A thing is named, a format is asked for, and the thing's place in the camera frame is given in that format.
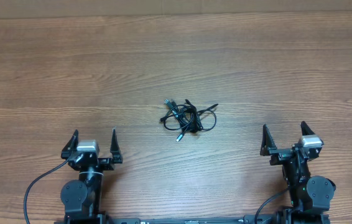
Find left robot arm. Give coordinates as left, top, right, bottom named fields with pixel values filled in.
left=60, top=129, right=123, bottom=224

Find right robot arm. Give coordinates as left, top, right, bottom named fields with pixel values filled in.
left=254, top=121, right=336, bottom=224

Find cardboard back wall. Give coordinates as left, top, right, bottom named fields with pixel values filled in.
left=0, top=0, right=352, bottom=19

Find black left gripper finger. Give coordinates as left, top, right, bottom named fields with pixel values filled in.
left=110, top=128, right=123, bottom=164
left=60, top=129, right=79, bottom=159

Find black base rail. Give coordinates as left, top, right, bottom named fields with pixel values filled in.
left=55, top=214, right=331, bottom=224

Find black usb cables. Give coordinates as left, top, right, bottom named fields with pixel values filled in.
left=159, top=98, right=219, bottom=143

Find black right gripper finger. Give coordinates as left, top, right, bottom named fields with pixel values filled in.
left=300, top=121, right=315, bottom=136
left=260, top=124, right=277, bottom=156

